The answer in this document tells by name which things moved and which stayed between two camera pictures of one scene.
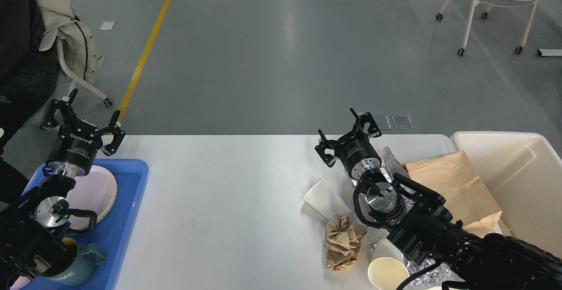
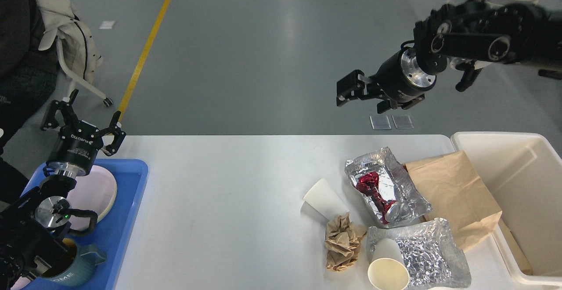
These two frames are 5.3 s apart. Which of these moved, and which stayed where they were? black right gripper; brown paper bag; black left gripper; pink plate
Moved: black right gripper
Stayed: pink plate; brown paper bag; black left gripper
